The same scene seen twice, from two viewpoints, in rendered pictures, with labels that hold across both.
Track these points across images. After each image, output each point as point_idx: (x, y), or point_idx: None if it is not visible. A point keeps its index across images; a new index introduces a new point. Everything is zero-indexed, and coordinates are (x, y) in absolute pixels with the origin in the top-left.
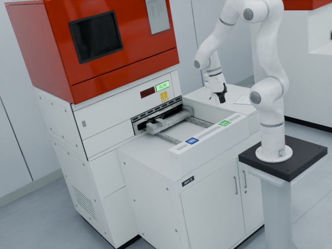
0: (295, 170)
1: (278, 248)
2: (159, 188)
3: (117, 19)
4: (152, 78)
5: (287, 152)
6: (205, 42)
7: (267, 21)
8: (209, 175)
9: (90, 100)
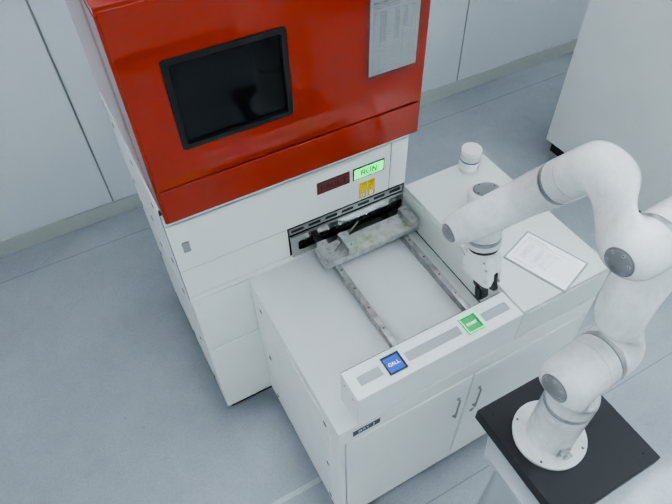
0: None
1: None
2: (312, 405)
3: (289, 47)
4: (350, 156)
5: (576, 448)
6: (484, 206)
7: None
8: (412, 408)
9: None
